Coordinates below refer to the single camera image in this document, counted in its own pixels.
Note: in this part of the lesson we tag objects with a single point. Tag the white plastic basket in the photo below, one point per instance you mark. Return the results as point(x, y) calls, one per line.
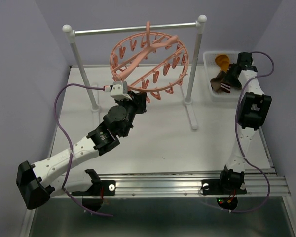
point(212, 70)

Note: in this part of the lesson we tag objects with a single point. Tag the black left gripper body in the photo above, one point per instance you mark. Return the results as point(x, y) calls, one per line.
point(132, 107)

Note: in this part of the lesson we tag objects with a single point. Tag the aluminium mounting rail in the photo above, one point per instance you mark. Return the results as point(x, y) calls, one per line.
point(184, 185)

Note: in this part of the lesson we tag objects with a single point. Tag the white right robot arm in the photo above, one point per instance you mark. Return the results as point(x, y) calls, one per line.
point(251, 111)

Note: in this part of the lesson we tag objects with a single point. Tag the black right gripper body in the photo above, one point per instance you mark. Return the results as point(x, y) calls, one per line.
point(232, 78)

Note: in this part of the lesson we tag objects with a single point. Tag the mustard yellow sock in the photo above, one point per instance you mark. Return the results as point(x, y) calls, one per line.
point(223, 62)

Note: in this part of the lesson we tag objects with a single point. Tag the white clothes rack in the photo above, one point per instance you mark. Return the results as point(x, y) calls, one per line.
point(92, 92)

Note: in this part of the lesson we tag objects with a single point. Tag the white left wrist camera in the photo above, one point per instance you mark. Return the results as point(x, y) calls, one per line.
point(118, 90)

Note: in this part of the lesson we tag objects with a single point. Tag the brown striped sock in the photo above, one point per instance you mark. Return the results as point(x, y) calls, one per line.
point(219, 84)

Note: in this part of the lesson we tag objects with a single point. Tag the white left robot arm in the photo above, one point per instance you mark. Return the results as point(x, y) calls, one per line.
point(39, 181)

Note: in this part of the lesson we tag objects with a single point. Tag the pink round clip hanger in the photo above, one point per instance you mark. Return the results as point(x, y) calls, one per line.
point(150, 61)

